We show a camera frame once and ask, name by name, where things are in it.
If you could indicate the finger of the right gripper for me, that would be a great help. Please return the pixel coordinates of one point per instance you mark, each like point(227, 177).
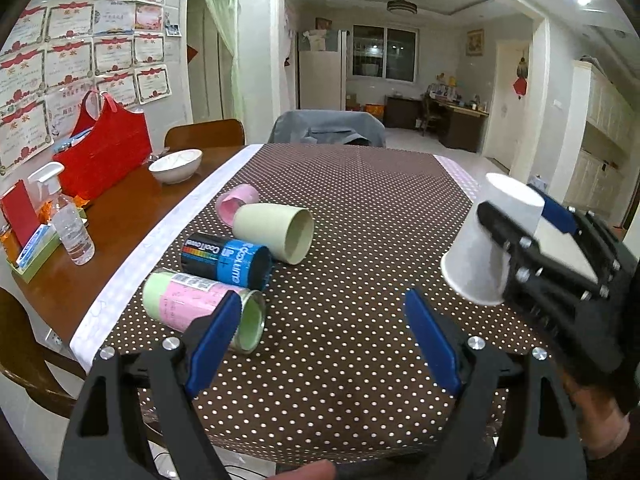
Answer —
point(595, 240)
point(505, 234)

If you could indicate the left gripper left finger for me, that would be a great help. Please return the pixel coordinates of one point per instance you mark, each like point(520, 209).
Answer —
point(107, 438)

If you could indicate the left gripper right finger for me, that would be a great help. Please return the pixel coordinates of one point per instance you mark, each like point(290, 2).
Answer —
point(511, 419)

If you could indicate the white paper cup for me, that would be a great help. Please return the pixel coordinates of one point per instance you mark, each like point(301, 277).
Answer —
point(475, 266)

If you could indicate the pink plastic cup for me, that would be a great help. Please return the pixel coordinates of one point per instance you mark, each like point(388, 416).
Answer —
point(228, 203)

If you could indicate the light green plastic cup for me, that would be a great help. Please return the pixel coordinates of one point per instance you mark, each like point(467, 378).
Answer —
point(286, 230)

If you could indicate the right hand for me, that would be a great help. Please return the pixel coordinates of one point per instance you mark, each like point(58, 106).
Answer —
point(602, 426)

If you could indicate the left hand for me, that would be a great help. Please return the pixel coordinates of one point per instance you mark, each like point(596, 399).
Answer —
point(323, 470)

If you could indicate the light blue trash bin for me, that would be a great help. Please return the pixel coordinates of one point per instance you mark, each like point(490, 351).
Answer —
point(538, 182)

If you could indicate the pink checkered tablecloth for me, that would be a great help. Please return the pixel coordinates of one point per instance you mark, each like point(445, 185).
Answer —
point(467, 184)

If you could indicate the white strip table runner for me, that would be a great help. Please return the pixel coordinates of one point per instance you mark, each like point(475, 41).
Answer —
point(112, 300)

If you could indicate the pink green glass jar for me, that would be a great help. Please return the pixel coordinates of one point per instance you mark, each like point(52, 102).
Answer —
point(175, 299)

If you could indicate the near wooden chair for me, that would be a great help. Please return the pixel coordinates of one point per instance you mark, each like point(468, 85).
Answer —
point(26, 362)

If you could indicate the wooden chair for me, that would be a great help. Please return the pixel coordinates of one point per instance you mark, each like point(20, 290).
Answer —
point(26, 362)
point(215, 134)

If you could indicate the dark wooden desk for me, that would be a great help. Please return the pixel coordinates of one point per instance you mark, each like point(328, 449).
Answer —
point(455, 126)

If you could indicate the clear spray bottle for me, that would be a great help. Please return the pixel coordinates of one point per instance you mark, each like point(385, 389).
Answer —
point(60, 211)

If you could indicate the black blue towel can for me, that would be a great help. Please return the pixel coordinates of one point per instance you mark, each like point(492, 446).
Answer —
point(226, 260)

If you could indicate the green tray organizer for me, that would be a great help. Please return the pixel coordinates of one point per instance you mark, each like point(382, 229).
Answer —
point(27, 272)

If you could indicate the brown polka dot tablecloth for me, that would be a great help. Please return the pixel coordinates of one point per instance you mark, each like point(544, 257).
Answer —
point(337, 375)

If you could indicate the red envelope box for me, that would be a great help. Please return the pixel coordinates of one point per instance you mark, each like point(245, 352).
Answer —
point(17, 208)

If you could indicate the window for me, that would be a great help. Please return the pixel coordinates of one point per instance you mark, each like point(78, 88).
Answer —
point(384, 52)

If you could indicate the white ceramic bowl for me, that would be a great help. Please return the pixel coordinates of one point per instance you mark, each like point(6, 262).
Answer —
point(176, 167)

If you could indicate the grey covered chair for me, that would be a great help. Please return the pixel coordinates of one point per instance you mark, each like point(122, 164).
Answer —
point(339, 127)

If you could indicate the ceiling lamp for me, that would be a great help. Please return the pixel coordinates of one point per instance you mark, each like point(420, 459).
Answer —
point(401, 7)

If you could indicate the red gift bag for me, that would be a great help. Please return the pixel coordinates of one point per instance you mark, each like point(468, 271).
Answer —
point(117, 142)

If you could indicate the white refrigerator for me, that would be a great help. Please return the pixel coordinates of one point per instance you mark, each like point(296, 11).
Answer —
point(322, 69)

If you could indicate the wooden chair back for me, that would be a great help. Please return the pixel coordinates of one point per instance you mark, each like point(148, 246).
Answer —
point(215, 134)

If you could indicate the green door curtain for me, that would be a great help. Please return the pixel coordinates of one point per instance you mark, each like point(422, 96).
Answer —
point(225, 14)

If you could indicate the framed picture on wall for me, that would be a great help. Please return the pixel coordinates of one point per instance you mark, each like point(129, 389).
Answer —
point(474, 43)

